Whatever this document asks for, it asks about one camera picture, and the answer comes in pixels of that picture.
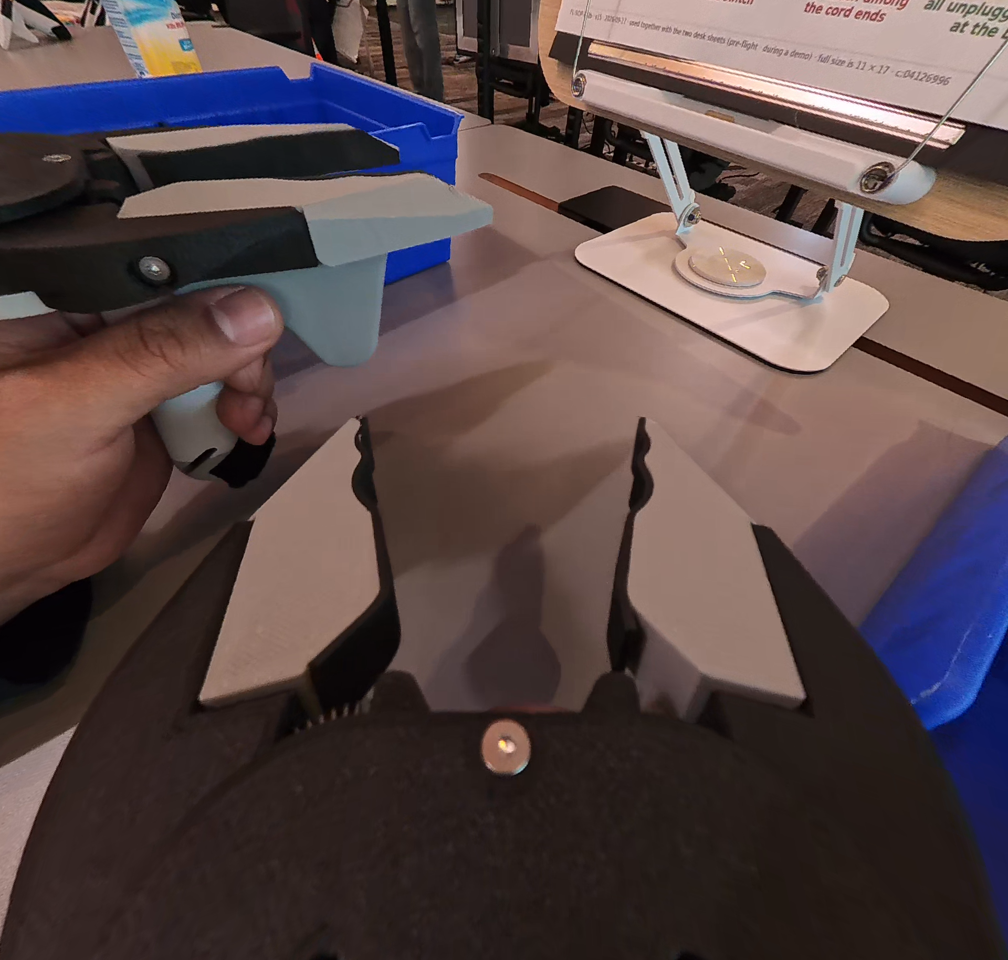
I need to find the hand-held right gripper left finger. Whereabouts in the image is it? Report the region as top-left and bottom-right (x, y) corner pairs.
(197, 415), (404, 714)

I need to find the blue plastic bin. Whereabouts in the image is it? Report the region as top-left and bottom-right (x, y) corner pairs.
(858, 434), (1008, 906)
(0, 62), (466, 285)

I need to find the person's left hand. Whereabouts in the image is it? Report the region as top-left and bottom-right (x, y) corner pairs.
(0, 285), (286, 628)

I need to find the white wooden document stand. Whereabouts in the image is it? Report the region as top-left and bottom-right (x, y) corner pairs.
(539, 0), (1008, 372)

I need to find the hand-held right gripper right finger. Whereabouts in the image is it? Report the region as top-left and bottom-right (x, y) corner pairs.
(606, 416), (809, 722)

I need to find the printed instruction sheet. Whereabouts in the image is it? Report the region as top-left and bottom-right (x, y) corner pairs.
(555, 0), (1008, 135)

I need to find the blue yellow wipes canister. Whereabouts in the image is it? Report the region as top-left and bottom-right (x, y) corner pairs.
(79, 0), (207, 79)

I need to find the dark desk cable hatch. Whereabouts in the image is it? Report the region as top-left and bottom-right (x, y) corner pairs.
(558, 185), (671, 231)

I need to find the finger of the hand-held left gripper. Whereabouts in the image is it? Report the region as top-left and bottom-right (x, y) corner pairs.
(104, 122), (403, 189)
(117, 173), (496, 270)

